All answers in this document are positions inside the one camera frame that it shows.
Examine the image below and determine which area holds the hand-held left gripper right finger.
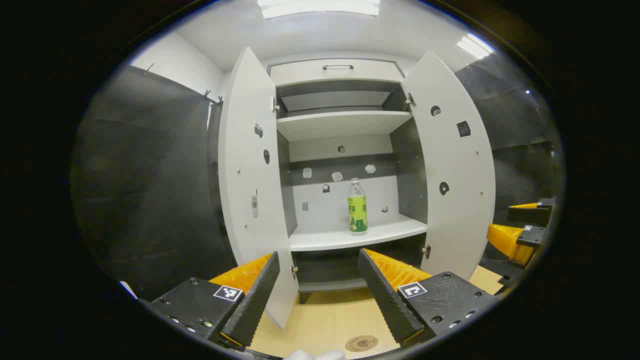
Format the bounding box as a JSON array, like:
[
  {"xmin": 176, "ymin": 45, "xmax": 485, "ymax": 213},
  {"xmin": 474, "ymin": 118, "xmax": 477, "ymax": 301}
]
[{"xmin": 358, "ymin": 248, "xmax": 501, "ymax": 346}]

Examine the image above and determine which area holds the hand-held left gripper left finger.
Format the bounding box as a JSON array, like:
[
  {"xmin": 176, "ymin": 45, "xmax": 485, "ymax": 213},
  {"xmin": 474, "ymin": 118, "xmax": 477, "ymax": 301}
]
[{"xmin": 145, "ymin": 251, "xmax": 281, "ymax": 351}]

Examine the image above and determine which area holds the round brown coaster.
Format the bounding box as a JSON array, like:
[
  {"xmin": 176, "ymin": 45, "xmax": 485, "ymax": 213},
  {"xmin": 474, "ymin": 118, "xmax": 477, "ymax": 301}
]
[{"xmin": 345, "ymin": 335, "xmax": 379, "ymax": 353}]

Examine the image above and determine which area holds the white cabinet door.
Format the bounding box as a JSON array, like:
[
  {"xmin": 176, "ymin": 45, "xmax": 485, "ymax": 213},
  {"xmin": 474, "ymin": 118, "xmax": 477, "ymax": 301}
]
[
  {"xmin": 218, "ymin": 46, "xmax": 300, "ymax": 330},
  {"xmin": 401, "ymin": 49, "xmax": 497, "ymax": 281}
]

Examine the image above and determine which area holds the green label plastic bottle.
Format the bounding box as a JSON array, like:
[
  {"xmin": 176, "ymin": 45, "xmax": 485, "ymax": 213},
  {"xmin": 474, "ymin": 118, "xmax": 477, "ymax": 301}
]
[{"xmin": 347, "ymin": 177, "xmax": 369, "ymax": 234}]

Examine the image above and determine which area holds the white and grey cabinet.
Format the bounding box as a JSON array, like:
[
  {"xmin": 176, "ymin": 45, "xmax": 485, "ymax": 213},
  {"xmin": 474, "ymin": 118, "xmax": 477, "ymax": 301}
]
[{"xmin": 267, "ymin": 58, "xmax": 431, "ymax": 305}]

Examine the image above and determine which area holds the white cabinet shelf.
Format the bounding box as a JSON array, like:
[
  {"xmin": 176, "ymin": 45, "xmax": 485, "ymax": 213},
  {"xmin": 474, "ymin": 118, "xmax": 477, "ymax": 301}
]
[
  {"xmin": 288, "ymin": 214, "xmax": 428, "ymax": 252},
  {"xmin": 276, "ymin": 111, "xmax": 413, "ymax": 142}
]

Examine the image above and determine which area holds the white cabinet drawer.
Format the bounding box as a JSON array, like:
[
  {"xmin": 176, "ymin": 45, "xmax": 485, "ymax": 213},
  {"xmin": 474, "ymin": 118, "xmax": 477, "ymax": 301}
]
[{"xmin": 269, "ymin": 58, "xmax": 405, "ymax": 87}]

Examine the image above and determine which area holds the black backdrop cloth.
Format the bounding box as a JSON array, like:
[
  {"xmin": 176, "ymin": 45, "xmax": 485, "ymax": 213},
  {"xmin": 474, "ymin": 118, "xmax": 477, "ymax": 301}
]
[{"xmin": 72, "ymin": 50, "xmax": 566, "ymax": 301}]

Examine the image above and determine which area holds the ceiling light panel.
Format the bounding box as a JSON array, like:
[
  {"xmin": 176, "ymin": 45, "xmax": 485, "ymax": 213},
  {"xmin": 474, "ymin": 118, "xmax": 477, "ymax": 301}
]
[{"xmin": 456, "ymin": 33, "xmax": 496, "ymax": 60}]

